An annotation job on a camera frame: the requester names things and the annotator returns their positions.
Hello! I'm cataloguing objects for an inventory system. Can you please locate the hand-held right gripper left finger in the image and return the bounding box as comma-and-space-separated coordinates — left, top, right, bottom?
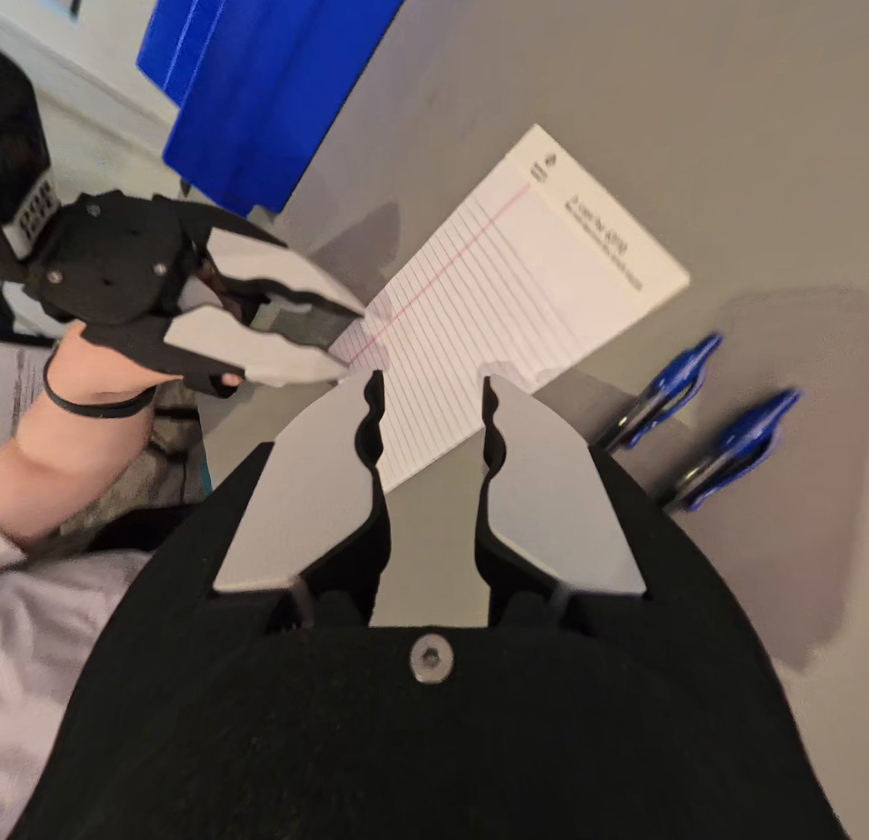
210, 370, 395, 595

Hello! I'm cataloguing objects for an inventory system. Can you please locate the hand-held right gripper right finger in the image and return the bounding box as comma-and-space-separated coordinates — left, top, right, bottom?
474, 375, 649, 598

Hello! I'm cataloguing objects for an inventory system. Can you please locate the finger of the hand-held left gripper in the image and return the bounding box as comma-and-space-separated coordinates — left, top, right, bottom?
202, 225, 369, 325
162, 305, 352, 389

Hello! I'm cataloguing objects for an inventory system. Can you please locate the blue retractable pen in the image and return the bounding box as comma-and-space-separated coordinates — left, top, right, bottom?
655, 388, 802, 515
591, 334, 724, 450

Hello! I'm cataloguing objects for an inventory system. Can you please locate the white lined notepad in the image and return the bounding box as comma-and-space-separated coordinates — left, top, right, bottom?
328, 123, 691, 494

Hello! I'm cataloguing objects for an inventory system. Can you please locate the person's left hand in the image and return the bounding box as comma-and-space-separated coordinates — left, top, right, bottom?
46, 320, 186, 409

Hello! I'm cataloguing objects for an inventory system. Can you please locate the black wristband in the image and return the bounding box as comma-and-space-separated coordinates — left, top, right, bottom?
43, 351, 158, 421

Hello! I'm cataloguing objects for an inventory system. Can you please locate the blue plastic bin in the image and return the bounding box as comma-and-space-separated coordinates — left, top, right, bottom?
136, 0, 423, 217

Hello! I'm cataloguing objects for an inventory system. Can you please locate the person's light shirt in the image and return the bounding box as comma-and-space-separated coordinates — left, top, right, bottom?
0, 343, 153, 840

